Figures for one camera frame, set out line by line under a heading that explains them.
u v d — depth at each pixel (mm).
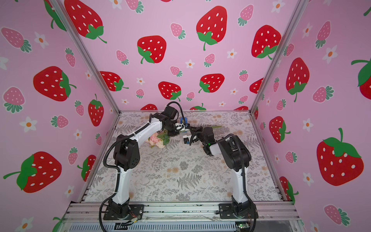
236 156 543
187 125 842
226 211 743
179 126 841
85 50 839
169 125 803
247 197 623
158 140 918
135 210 746
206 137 783
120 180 596
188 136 881
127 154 557
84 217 734
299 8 694
